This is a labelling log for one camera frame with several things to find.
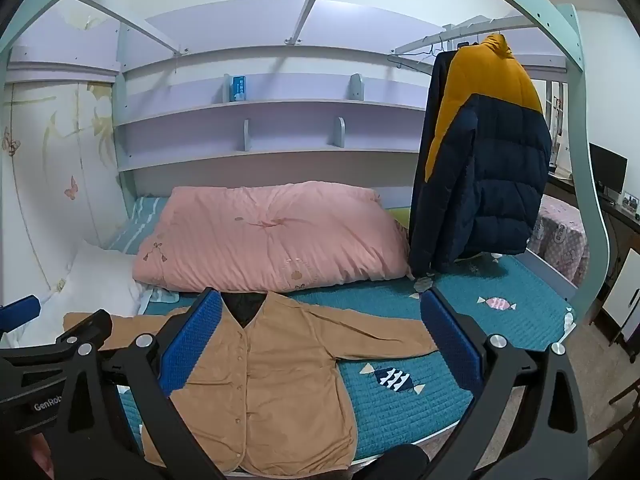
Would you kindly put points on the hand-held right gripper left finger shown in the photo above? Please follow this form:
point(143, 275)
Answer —
point(192, 342)

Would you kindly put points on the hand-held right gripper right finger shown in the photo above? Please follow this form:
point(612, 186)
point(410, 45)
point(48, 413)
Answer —
point(450, 345)

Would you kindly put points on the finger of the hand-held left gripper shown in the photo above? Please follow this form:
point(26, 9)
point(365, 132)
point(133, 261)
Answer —
point(20, 311)
point(87, 327)

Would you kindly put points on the tan button cardigan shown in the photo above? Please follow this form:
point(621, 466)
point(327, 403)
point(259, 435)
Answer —
point(280, 375)

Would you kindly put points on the metal clothes hanger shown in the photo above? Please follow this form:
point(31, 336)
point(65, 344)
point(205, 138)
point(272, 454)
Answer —
point(415, 57)

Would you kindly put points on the white pillow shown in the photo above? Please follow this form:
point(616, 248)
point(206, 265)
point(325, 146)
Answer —
point(95, 285)

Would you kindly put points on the black cloth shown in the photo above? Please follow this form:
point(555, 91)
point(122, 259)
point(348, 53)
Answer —
point(245, 307)

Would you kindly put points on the teal quilted bed mat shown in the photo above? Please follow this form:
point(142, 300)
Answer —
point(520, 325)

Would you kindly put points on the teal striped pillow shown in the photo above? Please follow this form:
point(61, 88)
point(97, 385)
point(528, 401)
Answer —
point(140, 225)

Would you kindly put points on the pink quilt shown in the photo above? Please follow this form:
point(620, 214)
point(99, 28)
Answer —
point(270, 240)

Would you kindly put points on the pink patterned cloth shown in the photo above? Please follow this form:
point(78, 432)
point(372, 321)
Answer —
point(557, 240)

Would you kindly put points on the navy and yellow puffer jacket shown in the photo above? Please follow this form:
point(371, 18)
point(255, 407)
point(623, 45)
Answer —
point(500, 185)

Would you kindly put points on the white cabinet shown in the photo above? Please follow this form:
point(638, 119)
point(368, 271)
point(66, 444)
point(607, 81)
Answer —
point(622, 300)

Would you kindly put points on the wooden chair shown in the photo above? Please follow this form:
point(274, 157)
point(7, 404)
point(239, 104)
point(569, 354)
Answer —
point(631, 394)

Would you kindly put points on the dark desk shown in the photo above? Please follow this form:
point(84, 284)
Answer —
point(617, 212)

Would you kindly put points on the black monitor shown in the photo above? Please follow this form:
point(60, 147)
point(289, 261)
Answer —
point(607, 170)

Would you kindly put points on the small blue box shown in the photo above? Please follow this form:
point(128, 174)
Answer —
point(236, 88)

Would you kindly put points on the lavender wall shelf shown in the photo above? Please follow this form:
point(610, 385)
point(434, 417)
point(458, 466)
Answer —
point(200, 135)

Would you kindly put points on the pale teal bed frame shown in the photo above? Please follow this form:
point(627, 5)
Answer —
point(587, 185)

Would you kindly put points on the small picture frame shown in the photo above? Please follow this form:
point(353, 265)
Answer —
point(631, 202)

